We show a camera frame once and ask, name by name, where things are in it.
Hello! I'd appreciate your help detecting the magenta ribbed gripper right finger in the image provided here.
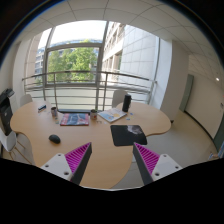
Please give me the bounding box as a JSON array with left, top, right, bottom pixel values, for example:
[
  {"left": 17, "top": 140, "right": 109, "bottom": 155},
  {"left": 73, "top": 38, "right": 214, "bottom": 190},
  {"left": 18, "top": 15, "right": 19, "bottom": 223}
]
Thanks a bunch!
[{"left": 133, "top": 143, "right": 182, "bottom": 185}]

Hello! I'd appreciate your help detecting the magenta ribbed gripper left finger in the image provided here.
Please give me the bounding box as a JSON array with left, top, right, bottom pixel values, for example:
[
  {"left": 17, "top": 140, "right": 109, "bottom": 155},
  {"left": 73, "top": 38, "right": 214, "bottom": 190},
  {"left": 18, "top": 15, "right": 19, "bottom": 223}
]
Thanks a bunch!
[{"left": 42, "top": 143, "right": 92, "bottom": 185}]

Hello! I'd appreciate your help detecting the black computer mouse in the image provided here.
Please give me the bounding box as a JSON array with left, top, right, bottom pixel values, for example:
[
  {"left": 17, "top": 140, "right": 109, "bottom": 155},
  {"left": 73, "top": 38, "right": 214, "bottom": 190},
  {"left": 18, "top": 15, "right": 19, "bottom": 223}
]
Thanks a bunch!
[{"left": 49, "top": 134, "right": 61, "bottom": 144}]

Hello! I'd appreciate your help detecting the black mouse pad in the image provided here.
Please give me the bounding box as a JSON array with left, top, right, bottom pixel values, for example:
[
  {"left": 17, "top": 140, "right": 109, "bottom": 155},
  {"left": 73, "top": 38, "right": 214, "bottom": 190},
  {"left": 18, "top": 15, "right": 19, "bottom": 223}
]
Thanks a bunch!
[{"left": 110, "top": 125, "right": 147, "bottom": 147}]

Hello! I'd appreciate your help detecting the red and blue magazine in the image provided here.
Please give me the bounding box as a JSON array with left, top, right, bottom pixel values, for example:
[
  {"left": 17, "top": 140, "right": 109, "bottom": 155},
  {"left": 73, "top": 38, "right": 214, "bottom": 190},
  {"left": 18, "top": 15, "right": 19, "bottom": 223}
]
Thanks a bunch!
[{"left": 60, "top": 113, "right": 89, "bottom": 126}]

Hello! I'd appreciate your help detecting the dark mug with red band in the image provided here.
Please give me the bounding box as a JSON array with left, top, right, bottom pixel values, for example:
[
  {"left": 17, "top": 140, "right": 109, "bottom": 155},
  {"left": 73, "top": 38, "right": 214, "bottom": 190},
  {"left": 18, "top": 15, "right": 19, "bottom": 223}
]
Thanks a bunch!
[{"left": 90, "top": 109, "right": 97, "bottom": 120}]

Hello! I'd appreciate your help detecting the grey cup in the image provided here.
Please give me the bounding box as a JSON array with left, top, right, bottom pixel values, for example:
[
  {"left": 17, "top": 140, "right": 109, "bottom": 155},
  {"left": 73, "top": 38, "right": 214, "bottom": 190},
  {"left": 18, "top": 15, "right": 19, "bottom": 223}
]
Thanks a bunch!
[{"left": 51, "top": 107, "right": 57, "bottom": 117}]

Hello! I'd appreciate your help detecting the white chair front left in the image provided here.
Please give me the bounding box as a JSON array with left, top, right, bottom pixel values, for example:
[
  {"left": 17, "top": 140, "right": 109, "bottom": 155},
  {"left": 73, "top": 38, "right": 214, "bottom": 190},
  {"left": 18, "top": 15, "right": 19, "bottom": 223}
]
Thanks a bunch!
[{"left": 0, "top": 128, "right": 30, "bottom": 163}]

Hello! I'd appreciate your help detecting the light blue booklet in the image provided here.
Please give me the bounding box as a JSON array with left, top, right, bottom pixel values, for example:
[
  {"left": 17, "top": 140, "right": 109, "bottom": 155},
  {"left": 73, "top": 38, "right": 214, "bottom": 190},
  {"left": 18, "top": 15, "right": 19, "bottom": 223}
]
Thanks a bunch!
[{"left": 98, "top": 108, "right": 126, "bottom": 123}]

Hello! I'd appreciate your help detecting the small dark blue device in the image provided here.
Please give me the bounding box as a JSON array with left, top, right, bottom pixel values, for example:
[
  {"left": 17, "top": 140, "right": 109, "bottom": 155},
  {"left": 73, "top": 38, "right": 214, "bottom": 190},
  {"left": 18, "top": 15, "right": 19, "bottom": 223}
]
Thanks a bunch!
[{"left": 38, "top": 104, "right": 46, "bottom": 111}]

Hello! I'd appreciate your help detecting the black cylindrical bottle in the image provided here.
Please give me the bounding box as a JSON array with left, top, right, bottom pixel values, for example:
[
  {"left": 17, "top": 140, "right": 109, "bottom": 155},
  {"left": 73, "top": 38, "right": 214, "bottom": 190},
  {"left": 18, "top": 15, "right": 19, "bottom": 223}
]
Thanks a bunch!
[{"left": 122, "top": 94, "right": 132, "bottom": 112}]

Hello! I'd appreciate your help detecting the metal balcony railing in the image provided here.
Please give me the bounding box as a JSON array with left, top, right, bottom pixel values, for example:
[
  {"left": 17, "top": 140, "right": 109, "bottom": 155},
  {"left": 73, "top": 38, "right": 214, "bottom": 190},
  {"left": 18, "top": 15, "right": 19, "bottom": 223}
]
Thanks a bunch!
[{"left": 22, "top": 70, "right": 156, "bottom": 111}]

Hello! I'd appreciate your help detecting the white chair behind table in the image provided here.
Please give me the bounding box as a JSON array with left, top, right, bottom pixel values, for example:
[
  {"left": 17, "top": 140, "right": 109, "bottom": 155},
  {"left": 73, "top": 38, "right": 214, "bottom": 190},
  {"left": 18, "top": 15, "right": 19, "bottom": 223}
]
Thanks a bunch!
[{"left": 112, "top": 90, "right": 127, "bottom": 107}]

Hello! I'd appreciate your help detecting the white chair back left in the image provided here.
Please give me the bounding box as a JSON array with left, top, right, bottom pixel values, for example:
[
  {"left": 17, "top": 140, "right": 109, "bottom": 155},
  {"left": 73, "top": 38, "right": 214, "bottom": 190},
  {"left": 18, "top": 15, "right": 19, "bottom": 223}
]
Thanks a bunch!
[{"left": 20, "top": 94, "right": 32, "bottom": 106}]

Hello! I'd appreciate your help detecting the black office printer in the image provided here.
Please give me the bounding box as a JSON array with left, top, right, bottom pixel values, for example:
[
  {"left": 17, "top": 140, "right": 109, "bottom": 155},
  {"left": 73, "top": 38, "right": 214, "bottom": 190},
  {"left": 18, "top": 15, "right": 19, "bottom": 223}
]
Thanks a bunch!
[{"left": 0, "top": 88, "right": 14, "bottom": 135}]

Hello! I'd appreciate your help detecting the grey green door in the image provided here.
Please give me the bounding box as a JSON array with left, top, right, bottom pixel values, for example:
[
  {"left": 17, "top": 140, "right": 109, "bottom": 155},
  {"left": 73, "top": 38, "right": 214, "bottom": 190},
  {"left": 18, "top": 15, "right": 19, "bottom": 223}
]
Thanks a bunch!
[{"left": 179, "top": 74, "right": 194, "bottom": 112}]

